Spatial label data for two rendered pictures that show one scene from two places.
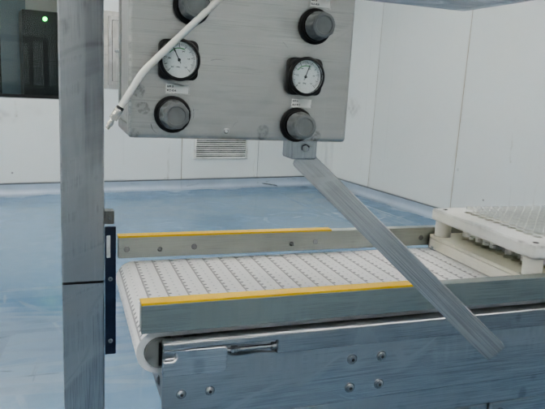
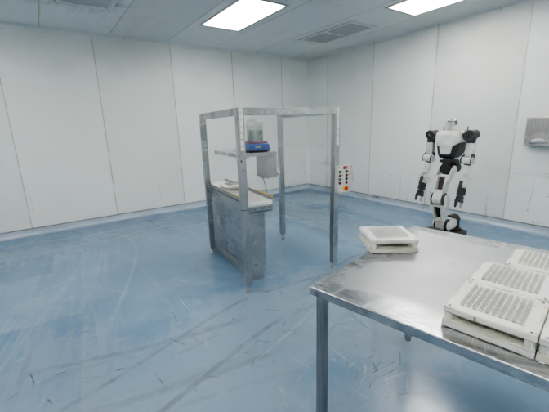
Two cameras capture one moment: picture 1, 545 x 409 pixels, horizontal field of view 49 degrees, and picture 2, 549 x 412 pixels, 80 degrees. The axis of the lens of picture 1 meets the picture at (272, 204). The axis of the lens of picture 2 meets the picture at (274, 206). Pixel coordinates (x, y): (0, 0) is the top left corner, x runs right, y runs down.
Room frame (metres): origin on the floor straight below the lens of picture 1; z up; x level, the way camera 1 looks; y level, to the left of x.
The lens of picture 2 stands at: (0.94, 3.02, 1.47)
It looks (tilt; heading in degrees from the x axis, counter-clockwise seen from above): 14 degrees down; 263
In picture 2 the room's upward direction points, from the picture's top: 2 degrees counter-clockwise
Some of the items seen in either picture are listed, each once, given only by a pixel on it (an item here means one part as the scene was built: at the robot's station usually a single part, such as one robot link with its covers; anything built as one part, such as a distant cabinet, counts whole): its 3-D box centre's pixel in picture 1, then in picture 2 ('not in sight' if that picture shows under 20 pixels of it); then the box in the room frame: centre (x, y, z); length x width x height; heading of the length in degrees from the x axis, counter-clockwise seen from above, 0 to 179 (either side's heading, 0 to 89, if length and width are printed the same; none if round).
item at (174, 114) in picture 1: (174, 109); not in sight; (0.54, 0.09, 1.05); 0.03 x 0.02 x 0.04; 110
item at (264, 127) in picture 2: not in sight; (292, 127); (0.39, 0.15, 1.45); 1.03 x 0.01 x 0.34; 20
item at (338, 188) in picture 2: not in sight; (342, 178); (-0.13, -0.01, 0.96); 0.17 x 0.06 x 0.26; 20
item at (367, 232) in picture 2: not in sight; (387, 234); (0.11, 1.42, 0.88); 0.25 x 0.24 x 0.02; 172
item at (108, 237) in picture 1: (110, 291); not in sight; (0.84, 0.23, 0.77); 0.02 x 0.01 x 0.20; 110
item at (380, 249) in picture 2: not in sight; (386, 242); (0.11, 1.42, 0.83); 0.24 x 0.24 x 0.02; 82
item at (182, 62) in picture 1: (178, 59); not in sight; (0.55, 0.09, 1.10); 0.04 x 0.01 x 0.04; 110
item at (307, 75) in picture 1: (305, 76); not in sight; (0.59, -0.02, 1.09); 0.04 x 0.01 x 0.04; 110
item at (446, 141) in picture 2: not in sight; (452, 142); (-1.55, -0.43, 1.23); 0.34 x 0.30 x 0.36; 118
